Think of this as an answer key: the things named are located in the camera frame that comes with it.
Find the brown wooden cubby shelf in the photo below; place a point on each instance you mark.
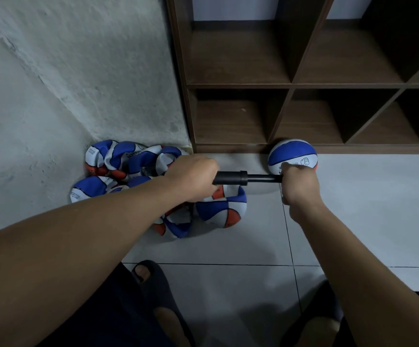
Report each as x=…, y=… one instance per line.
x=238, y=61

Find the black hand pump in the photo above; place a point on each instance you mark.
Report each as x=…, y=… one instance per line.
x=231, y=177

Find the person's right forearm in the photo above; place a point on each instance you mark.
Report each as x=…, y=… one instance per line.
x=372, y=278

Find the person's left foot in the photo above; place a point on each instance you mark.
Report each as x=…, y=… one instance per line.
x=143, y=273

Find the person's left forearm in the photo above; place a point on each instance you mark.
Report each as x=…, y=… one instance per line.
x=57, y=260

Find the black sandal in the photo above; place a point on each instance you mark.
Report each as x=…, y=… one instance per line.
x=162, y=292
x=324, y=303

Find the person's left hand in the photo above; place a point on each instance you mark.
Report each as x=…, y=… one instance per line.
x=191, y=175

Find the person's right hand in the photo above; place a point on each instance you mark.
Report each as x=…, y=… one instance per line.
x=302, y=188

